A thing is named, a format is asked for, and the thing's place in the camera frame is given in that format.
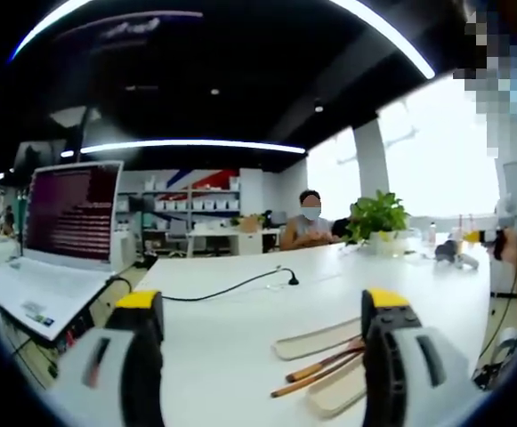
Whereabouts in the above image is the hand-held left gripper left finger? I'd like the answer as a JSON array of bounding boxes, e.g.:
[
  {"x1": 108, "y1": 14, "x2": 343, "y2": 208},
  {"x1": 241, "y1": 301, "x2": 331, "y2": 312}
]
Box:
[{"x1": 46, "y1": 289, "x2": 166, "y2": 427}]

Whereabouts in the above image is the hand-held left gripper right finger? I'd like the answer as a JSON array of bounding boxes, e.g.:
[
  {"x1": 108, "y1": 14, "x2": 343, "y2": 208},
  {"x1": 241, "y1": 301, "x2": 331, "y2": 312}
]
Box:
[{"x1": 360, "y1": 287, "x2": 482, "y2": 427}]

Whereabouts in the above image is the beige cutlery case base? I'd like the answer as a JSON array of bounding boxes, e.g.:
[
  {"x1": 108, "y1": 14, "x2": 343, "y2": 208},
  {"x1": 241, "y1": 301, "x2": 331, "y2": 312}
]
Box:
[{"x1": 306, "y1": 355, "x2": 369, "y2": 420}]

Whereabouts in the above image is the brown wooden utensil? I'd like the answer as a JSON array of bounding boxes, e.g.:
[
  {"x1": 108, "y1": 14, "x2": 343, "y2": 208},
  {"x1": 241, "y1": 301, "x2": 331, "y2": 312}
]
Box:
[
  {"x1": 270, "y1": 353, "x2": 367, "y2": 399},
  {"x1": 285, "y1": 342, "x2": 367, "y2": 384}
]

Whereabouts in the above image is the beige cutlery case lid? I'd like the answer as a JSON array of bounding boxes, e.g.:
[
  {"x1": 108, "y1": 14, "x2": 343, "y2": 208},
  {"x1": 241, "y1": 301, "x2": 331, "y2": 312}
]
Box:
[{"x1": 275, "y1": 316, "x2": 366, "y2": 362}]

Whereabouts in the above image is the dark grey device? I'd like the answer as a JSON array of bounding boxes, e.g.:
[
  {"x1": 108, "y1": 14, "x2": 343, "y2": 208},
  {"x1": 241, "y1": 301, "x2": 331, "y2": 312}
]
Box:
[{"x1": 434, "y1": 238, "x2": 481, "y2": 271}]

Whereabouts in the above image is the potted green plant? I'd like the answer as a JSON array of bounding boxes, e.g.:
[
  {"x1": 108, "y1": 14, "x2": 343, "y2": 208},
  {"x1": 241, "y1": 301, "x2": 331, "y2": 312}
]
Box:
[{"x1": 345, "y1": 189, "x2": 413, "y2": 260}]

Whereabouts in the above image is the white laptop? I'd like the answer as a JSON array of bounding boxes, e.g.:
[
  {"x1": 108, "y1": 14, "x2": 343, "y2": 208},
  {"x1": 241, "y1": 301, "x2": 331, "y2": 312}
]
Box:
[{"x1": 0, "y1": 160, "x2": 128, "y2": 343}]

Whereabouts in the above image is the white column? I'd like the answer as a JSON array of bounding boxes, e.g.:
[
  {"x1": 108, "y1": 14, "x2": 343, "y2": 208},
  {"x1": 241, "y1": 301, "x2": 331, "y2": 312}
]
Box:
[{"x1": 352, "y1": 118, "x2": 392, "y2": 204}]

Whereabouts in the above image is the white background desk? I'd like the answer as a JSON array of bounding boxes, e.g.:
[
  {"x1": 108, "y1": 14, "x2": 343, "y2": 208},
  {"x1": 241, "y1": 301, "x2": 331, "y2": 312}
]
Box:
[{"x1": 186, "y1": 227, "x2": 282, "y2": 259}]

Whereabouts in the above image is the white storage shelf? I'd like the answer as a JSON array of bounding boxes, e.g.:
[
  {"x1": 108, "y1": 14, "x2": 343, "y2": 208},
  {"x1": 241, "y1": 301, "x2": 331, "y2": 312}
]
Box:
[{"x1": 117, "y1": 174, "x2": 242, "y2": 233}]

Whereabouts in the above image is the long curved ceiling light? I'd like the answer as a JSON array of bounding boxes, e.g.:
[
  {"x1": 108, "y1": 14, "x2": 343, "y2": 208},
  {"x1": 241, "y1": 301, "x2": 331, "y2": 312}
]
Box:
[{"x1": 10, "y1": 0, "x2": 437, "y2": 81}]

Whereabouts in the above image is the straight ceiling light strip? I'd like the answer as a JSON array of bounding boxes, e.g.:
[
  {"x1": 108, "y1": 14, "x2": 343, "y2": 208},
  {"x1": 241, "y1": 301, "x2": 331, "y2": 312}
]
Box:
[{"x1": 60, "y1": 139, "x2": 308, "y2": 159}]

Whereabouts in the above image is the thin black cable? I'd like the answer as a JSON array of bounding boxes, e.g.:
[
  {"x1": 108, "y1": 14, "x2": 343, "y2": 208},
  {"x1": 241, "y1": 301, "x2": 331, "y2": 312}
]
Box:
[{"x1": 479, "y1": 215, "x2": 517, "y2": 359}]

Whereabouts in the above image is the dark cable bundle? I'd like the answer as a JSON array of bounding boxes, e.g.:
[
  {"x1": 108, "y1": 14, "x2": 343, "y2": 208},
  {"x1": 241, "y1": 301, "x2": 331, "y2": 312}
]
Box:
[{"x1": 472, "y1": 327, "x2": 517, "y2": 393}]

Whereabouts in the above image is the black cable with plug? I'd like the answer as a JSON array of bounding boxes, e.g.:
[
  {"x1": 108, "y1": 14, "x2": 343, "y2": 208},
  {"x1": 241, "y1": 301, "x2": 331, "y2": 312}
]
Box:
[{"x1": 109, "y1": 266, "x2": 302, "y2": 304}]

